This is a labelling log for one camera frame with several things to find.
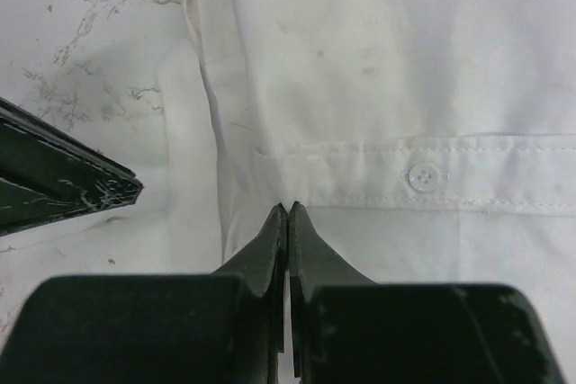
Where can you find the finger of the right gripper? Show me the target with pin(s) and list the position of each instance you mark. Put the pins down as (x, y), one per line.
(47, 176)

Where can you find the white long sleeve shirt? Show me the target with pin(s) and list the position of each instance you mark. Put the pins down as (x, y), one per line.
(430, 140)

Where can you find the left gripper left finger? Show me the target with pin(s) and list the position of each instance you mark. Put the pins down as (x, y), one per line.
(226, 326)

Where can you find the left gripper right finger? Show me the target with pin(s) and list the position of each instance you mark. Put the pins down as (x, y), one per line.
(347, 328)

